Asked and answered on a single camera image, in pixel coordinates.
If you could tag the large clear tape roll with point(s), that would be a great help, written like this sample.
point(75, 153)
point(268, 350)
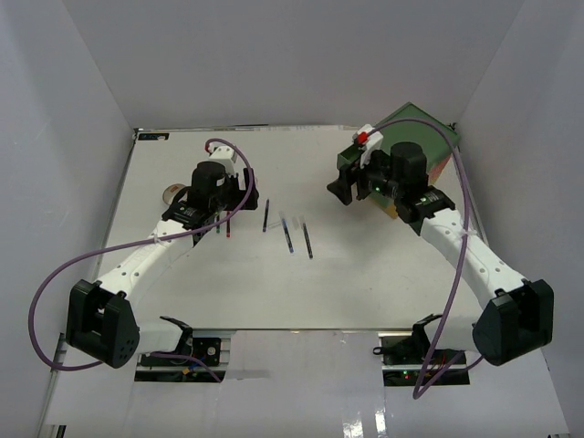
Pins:
point(174, 193)

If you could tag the red pen refill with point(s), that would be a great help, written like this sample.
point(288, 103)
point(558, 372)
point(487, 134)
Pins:
point(228, 228)

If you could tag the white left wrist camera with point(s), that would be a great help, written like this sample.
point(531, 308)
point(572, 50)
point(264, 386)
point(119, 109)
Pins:
point(222, 154)

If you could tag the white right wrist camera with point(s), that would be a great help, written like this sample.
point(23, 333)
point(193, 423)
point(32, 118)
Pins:
point(367, 140)

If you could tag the purple pen refill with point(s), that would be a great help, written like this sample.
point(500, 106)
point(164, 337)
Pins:
point(266, 215)

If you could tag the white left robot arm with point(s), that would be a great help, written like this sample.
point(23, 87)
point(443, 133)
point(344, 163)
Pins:
point(101, 320)

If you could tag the green drawer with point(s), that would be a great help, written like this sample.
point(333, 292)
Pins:
point(350, 156)

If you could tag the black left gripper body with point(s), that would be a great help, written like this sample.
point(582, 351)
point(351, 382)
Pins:
point(232, 196)

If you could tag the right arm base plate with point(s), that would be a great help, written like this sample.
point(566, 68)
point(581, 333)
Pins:
point(401, 365)

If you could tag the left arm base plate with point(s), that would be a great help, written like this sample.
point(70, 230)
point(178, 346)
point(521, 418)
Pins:
point(201, 360)

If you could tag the blue pen refill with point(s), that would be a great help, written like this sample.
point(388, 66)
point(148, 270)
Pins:
point(287, 236)

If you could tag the green drawer cabinet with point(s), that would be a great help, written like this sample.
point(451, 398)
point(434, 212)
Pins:
point(418, 126)

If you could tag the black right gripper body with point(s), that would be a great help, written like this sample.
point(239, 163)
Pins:
point(373, 178)

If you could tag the black pen refill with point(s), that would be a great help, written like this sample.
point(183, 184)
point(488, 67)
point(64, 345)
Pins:
point(307, 241)

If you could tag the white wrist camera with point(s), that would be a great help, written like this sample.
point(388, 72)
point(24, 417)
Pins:
point(222, 154)
point(367, 140)

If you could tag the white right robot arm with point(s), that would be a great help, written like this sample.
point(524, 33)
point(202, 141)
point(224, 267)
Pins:
point(516, 313)

